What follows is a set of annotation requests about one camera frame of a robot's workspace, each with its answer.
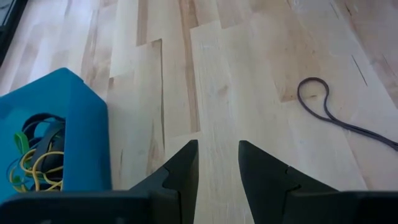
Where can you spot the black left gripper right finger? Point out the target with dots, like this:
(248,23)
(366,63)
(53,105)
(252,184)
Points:
(264,180)

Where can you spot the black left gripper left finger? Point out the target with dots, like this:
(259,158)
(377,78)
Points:
(183,168)

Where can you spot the thin purple rubber band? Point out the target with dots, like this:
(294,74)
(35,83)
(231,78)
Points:
(357,129)

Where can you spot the wide black rubber band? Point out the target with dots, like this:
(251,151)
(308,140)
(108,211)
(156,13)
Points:
(40,116)
(51,165)

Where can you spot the yellow rubber band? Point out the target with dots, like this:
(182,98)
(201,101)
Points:
(49,153)

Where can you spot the green rubber band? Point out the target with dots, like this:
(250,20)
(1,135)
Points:
(21,141)

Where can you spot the teal plastic bin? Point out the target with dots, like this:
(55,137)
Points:
(84,140)

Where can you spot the black aluminium table frame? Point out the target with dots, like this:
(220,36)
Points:
(6,37)

